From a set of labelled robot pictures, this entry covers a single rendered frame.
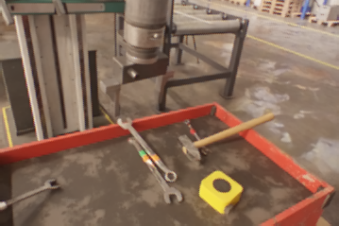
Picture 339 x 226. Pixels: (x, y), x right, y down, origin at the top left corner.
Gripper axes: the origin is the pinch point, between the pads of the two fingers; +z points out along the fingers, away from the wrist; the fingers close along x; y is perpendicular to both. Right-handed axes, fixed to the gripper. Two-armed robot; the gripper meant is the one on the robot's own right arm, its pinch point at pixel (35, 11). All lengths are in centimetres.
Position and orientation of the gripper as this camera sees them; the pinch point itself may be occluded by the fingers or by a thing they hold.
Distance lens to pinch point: 81.5
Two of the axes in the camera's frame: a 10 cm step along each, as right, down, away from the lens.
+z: 2.8, 9.3, 2.4
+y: -6.2, -0.2, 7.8
